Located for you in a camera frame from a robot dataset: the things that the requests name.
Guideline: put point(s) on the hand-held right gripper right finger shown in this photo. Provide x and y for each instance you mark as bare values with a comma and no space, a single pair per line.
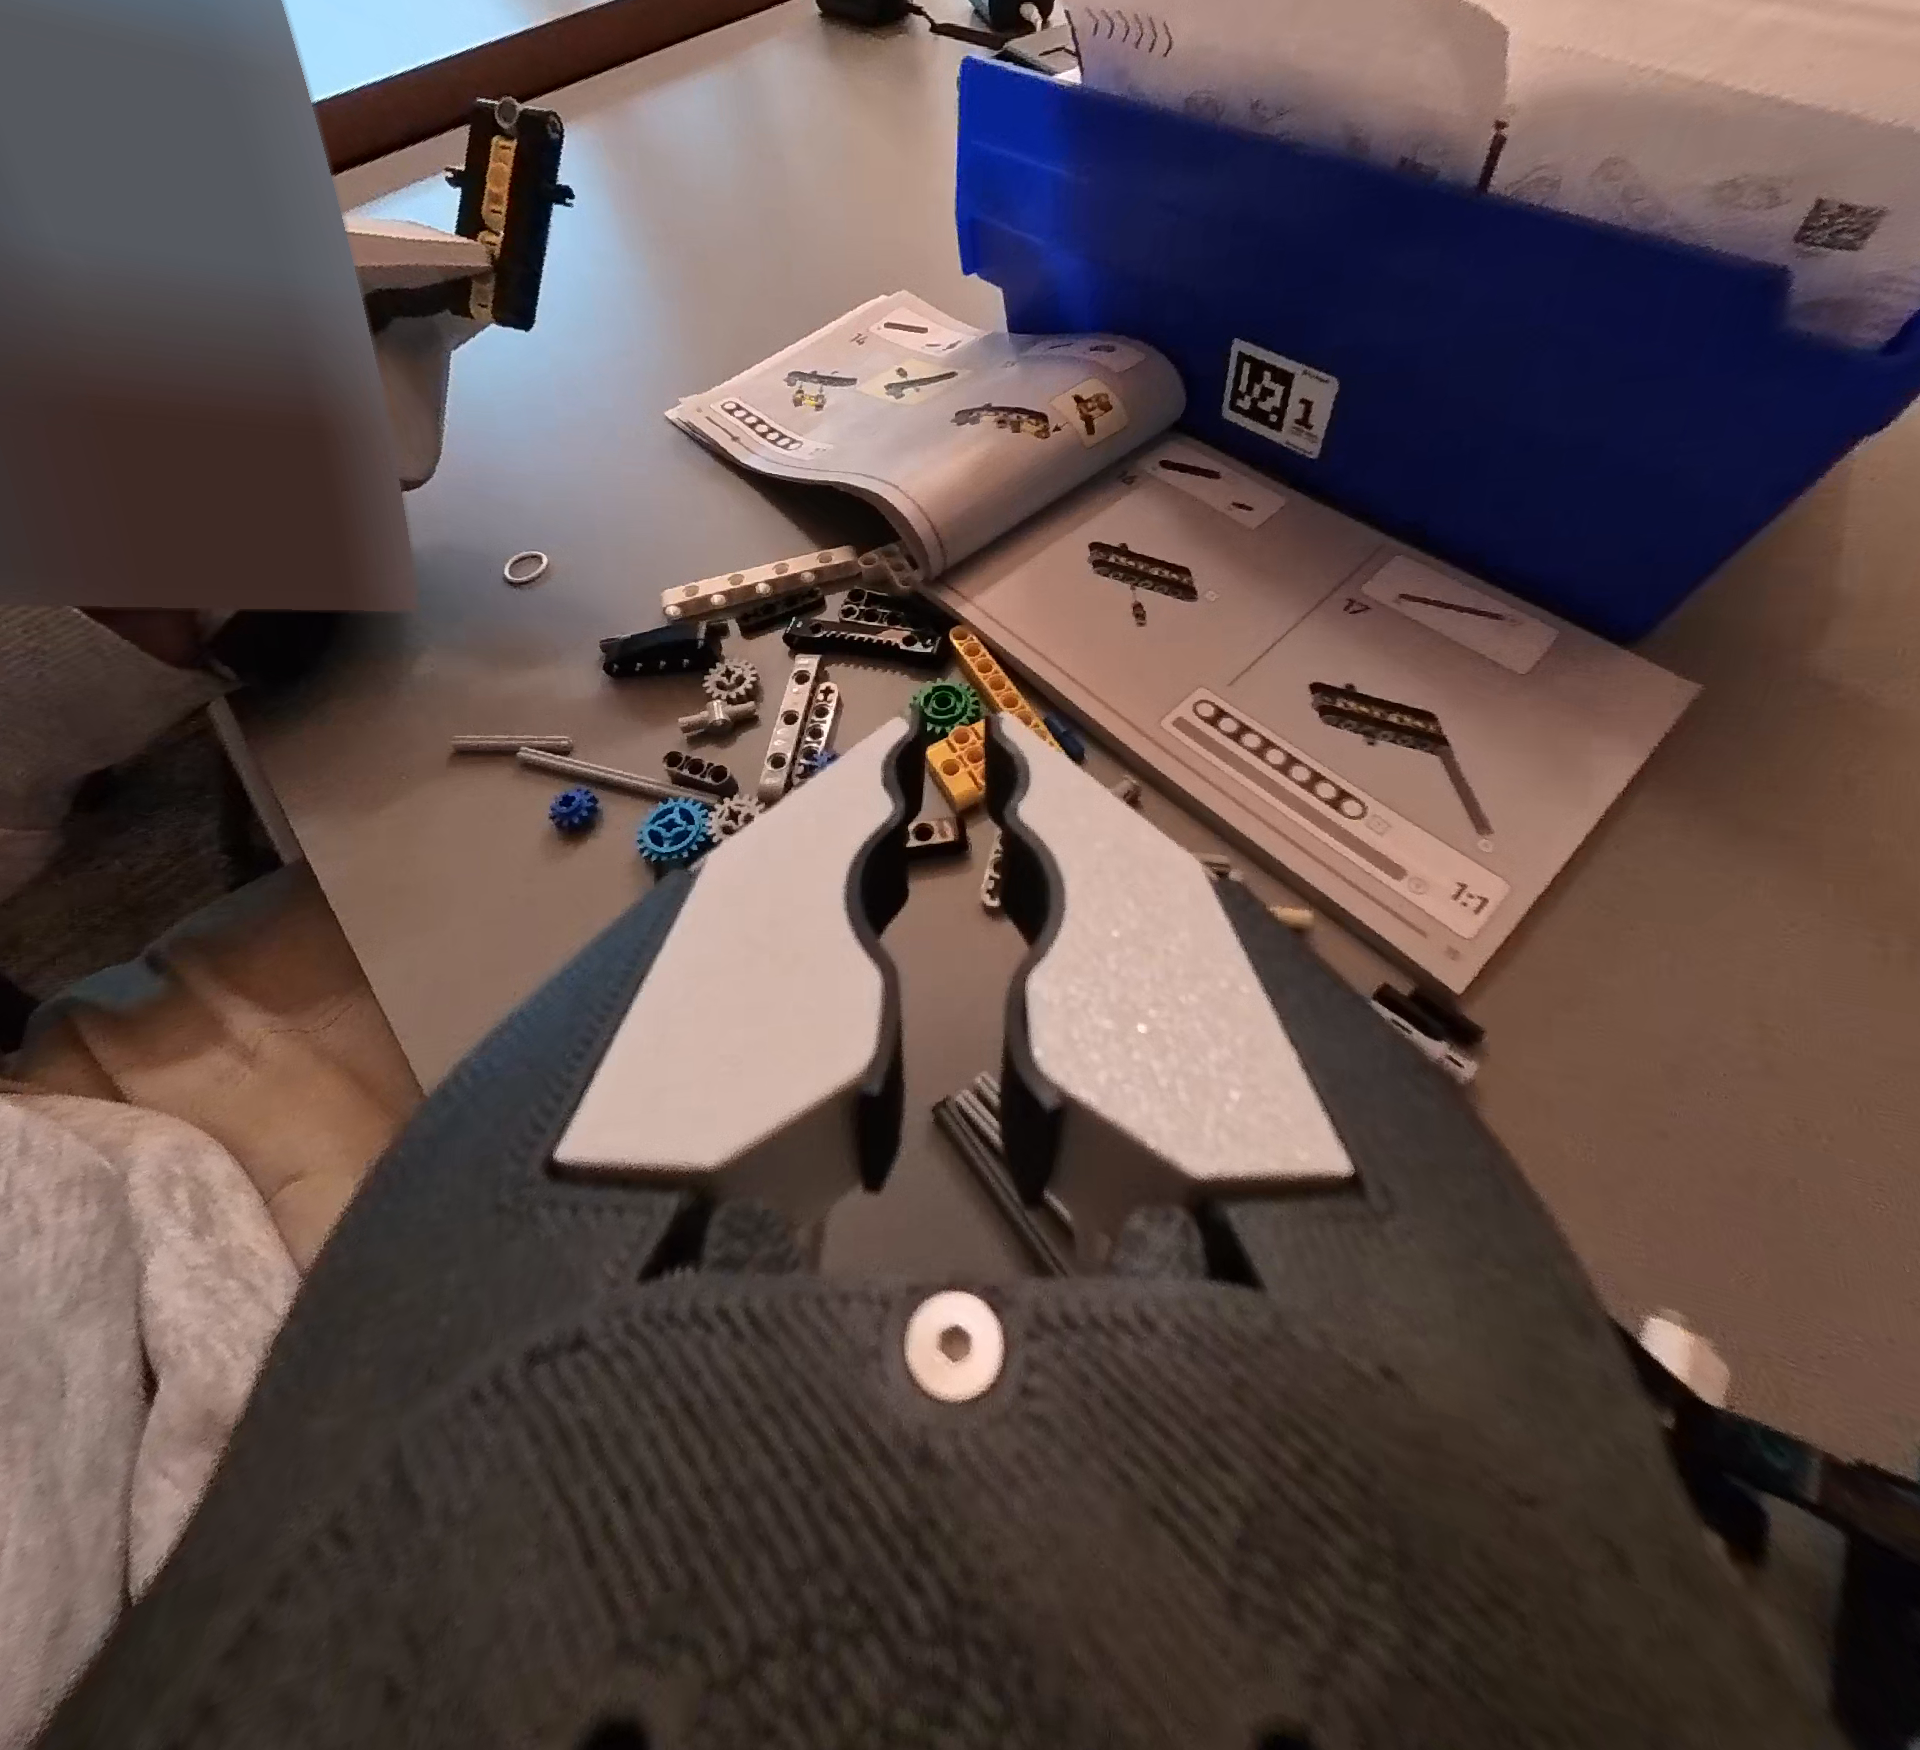
1187,1028

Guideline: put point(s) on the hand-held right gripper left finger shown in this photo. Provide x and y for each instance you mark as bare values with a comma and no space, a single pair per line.
738,1015

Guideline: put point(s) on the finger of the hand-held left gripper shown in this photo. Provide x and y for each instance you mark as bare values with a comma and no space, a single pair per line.
404,254
422,383

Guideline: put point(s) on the black yellow lego assembly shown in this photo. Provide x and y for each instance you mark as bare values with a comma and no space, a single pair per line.
519,218

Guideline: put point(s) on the medium blue lego gear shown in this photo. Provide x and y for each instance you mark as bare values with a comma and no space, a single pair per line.
674,833

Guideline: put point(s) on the dark long lego axle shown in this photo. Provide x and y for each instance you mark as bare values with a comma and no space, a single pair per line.
983,1150

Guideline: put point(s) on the dark grey short lego beam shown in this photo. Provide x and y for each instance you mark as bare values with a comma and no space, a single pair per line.
702,770

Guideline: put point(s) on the small blue lego gear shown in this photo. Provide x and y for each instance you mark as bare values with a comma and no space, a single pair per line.
573,809

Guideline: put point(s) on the grey lego axle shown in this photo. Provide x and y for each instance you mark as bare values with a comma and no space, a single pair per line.
513,741
597,770

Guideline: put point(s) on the grey thin lego liftarm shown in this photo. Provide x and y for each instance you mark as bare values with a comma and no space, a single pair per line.
796,731

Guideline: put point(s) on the white lego axle connector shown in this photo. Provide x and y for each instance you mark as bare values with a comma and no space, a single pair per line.
718,716

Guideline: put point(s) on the light grey lego gear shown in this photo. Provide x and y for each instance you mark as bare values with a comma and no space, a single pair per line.
731,681

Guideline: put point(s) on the black curved lego panel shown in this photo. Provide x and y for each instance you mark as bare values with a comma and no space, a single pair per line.
660,652

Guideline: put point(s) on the lego instruction booklet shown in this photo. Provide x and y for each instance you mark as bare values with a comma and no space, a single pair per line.
1277,670

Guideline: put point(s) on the green lego gear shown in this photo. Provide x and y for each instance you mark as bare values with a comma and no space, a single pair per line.
944,707

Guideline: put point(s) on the yellow long lego beam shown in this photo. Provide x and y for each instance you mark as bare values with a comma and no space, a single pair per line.
1010,687

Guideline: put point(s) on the black thin lego liftarm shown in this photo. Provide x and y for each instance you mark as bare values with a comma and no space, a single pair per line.
773,616

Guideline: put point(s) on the white long lego beam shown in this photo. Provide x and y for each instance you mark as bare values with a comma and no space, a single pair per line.
780,581

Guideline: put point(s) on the black lego gear rack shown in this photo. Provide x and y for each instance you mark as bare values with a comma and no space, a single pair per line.
878,625

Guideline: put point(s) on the grey lego angle connector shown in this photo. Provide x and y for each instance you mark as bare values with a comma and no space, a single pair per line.
887,569

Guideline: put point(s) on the blue plastic bin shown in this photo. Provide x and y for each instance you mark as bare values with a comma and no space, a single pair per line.
1500,429

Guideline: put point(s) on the white printed paper sheets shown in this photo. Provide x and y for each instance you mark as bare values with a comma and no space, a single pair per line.
1319,39

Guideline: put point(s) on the yellow lego frame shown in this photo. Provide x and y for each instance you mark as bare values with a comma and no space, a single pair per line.
961,762

